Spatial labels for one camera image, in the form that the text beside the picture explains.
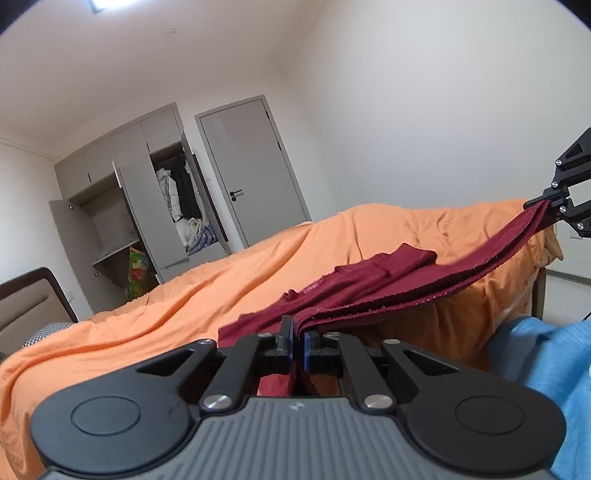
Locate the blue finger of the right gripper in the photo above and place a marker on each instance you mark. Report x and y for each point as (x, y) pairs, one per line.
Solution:
(555, 200)

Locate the grey room door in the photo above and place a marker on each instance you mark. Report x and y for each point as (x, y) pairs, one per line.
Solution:
(252, 165)

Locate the blue white checkered pillow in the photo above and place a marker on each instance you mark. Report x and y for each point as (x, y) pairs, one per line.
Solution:
(46, 331)

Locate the dark wood padded headboard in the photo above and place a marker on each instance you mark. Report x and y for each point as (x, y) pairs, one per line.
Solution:
(29, 303)

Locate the grey built-in wardrobe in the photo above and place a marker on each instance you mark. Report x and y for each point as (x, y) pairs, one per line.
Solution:
(111, 201)

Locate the dark red garment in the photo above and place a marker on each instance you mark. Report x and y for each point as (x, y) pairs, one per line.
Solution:
(443, 280)

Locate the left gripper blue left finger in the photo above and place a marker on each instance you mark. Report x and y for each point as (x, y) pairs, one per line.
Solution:
(278, 351)

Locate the orange bed blanket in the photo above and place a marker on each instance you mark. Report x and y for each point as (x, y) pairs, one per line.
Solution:
(200, 302)

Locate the hanging clothes in wardrobe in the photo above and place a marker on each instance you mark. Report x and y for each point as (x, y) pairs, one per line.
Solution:
(184, 204)

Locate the blue cloth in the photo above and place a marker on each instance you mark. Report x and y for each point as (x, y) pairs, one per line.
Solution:
(555, 361)

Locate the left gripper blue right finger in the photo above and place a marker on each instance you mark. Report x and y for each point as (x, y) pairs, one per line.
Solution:
(322, 354)

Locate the colourful bag in wardrobe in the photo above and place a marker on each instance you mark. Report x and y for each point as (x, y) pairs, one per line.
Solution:
(137, 274)

